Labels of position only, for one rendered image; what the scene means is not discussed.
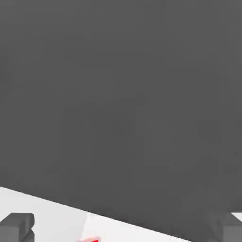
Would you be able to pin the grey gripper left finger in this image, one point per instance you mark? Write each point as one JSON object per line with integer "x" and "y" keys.
{"x": 16, "y": 227}

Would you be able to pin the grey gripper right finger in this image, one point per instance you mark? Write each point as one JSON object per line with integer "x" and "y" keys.
{"x": 232, "y": 231}

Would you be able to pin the small red cube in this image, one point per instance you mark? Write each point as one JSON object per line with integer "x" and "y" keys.
{"x": 94, "y": 240}

